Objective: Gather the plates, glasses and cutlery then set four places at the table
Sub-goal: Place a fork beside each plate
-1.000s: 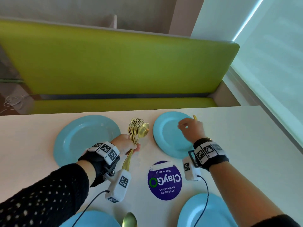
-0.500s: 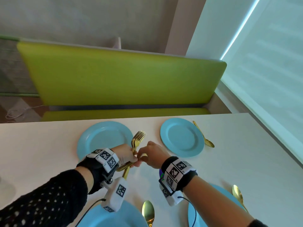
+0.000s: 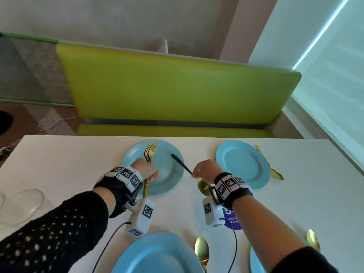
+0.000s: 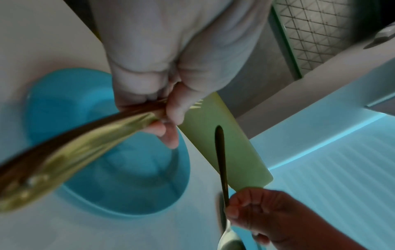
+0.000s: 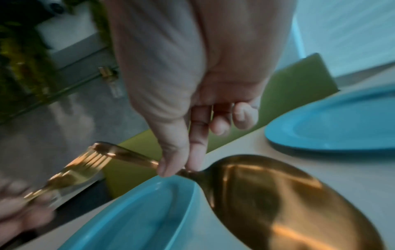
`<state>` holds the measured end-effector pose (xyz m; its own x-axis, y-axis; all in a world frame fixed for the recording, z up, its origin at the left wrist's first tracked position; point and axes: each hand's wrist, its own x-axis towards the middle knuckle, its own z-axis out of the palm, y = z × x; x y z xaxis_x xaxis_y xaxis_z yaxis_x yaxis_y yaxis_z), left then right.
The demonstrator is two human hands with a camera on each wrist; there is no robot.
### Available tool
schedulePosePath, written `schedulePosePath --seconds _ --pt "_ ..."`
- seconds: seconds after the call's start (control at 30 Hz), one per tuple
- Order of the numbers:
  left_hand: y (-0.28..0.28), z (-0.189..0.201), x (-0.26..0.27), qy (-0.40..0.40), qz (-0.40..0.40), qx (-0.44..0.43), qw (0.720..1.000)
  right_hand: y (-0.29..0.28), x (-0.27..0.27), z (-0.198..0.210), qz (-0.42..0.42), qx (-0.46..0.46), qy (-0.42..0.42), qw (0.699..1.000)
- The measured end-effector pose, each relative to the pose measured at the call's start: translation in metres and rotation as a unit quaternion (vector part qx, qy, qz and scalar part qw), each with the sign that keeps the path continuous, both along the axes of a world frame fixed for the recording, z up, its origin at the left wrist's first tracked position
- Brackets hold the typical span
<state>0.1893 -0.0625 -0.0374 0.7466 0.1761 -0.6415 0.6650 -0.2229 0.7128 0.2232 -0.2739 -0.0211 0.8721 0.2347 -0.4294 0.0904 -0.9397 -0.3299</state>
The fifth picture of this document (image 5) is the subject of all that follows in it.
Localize light blue plate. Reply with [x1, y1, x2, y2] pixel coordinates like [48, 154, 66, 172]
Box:
[264, 84, 395, 153]
[57, 174, 205, 250]

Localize gold glass door fitting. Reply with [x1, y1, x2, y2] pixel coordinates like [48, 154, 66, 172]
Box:
[98, 65, 121, 82]

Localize person's right hand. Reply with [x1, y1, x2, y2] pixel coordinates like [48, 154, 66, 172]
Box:
[103, 0, 297, 178]

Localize person's left hand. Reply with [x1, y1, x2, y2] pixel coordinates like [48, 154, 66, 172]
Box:
[0, 179, 57, 244]

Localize gold spoon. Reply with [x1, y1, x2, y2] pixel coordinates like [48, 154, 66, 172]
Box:
[89, 140, 386, 250]

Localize green padded bench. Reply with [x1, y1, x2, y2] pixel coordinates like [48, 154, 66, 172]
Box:
[101, 52, 340, 200]

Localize green leafy plants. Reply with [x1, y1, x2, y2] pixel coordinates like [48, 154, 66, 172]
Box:
[0, 0, 112, 123]

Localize white window blind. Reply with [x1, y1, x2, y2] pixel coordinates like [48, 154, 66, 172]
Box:
[290, 0, 395, 79]

